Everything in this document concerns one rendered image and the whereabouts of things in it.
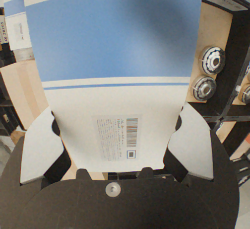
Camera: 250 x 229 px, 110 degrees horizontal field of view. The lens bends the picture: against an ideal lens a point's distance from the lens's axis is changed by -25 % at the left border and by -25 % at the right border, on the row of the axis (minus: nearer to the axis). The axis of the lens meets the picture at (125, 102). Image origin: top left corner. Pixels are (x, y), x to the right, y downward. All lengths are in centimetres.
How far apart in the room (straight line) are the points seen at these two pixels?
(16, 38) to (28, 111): 30
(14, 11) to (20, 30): 8
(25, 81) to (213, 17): 70
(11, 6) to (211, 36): 74
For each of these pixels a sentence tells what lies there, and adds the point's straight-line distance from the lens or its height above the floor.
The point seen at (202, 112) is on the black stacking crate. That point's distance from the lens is 50.
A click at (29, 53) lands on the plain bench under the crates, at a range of 68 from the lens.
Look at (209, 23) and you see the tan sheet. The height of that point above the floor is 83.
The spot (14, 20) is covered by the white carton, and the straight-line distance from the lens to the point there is 60.
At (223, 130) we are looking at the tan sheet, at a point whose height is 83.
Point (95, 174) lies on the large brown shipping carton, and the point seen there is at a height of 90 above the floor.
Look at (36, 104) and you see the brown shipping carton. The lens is 54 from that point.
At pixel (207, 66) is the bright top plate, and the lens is 48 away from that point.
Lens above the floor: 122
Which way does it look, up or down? 60 degrees down
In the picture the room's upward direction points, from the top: 175 degrees clockwise
